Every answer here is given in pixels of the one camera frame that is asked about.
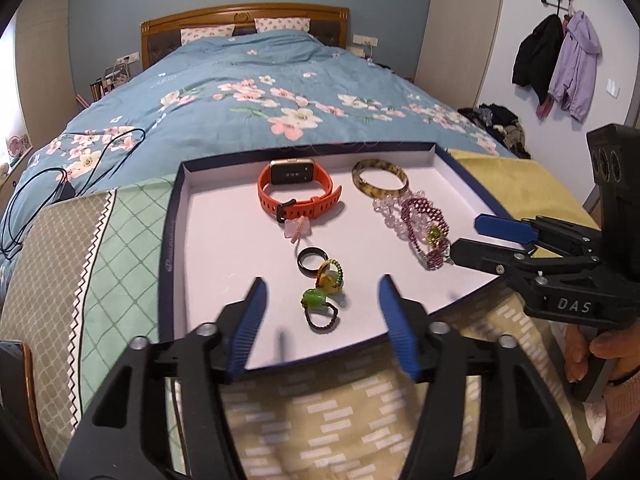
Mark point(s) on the black jacket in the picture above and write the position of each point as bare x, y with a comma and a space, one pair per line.
537, 55

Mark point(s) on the purple jacket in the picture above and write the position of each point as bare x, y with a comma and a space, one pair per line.
577, 65

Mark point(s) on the brown wooden frame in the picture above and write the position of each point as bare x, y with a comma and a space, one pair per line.
20, 400

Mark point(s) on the bedside clutter of bottles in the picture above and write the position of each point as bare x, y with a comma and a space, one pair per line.
102, 85

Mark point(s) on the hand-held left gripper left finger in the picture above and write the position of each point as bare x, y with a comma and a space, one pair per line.
245, 330

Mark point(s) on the white wall switch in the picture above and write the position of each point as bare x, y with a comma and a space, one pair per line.
613, 87

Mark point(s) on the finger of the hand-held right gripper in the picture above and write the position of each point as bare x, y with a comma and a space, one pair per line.
502, 227
485, 255

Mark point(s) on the pile of dark clothes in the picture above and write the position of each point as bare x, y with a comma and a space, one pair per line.
495, 127

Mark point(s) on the white wall outlet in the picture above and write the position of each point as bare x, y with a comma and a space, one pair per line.
365, 39
127, 58

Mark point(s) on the beige wardrobe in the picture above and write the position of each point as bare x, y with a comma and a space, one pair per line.
460, 25

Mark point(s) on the wooden bed headboard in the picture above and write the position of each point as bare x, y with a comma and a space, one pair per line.
250, 12

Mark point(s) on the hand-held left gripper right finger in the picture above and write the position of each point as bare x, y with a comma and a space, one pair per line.
400, 330

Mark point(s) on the tortoiseshell bangle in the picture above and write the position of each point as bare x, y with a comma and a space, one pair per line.
380, 191

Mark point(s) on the black coat hook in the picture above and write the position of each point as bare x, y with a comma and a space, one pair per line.
556, 2

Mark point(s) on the person's right hand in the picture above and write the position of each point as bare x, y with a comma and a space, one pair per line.
622, 350

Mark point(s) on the orange smartwatch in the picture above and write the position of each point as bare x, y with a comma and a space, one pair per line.
310, 205

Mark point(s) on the blue floral duvet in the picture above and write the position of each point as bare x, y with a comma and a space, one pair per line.
225, 75

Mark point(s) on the person's right forearm pink sleeve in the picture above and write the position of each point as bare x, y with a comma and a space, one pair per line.
625, 410

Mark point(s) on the dark blue shallow box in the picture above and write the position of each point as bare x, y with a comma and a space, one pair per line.
225, 240

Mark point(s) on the white dotted pillow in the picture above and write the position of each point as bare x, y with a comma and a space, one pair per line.
207, 34
282, 24

